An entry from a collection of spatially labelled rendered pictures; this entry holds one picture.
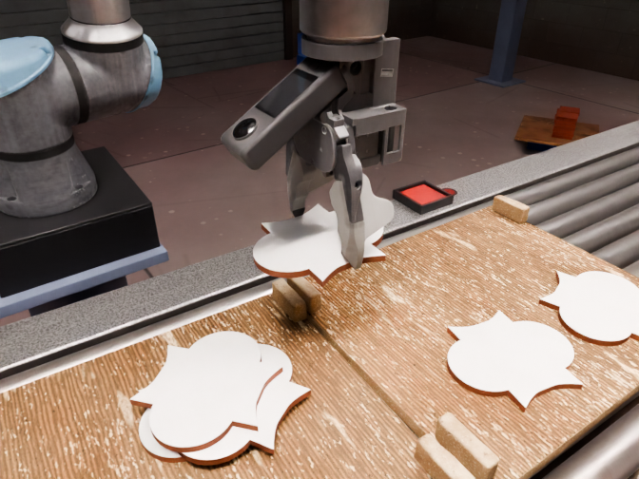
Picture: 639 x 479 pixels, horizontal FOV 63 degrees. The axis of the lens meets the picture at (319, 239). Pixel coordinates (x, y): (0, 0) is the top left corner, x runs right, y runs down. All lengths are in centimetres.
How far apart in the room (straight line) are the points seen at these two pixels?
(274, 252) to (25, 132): 45
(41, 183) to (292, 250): 46
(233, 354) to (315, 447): 13
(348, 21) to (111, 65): 49
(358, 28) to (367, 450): 36
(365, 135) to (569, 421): 33
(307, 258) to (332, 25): 22
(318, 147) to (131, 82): 46
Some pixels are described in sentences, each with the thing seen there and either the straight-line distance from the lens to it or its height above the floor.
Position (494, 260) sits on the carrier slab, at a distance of 77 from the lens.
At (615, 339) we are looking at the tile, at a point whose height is 94.
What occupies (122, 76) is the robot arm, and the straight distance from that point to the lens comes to 87.
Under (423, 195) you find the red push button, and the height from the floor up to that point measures 93.
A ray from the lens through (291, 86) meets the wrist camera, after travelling 47.
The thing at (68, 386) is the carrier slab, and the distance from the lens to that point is 61.
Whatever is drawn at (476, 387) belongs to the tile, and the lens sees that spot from 56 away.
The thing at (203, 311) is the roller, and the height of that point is 92.
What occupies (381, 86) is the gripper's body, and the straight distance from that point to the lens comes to 50.
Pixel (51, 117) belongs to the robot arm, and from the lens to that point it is 85.
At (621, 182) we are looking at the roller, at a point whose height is 91.
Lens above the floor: 134
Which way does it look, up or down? 32 degrees down
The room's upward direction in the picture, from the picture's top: straight up
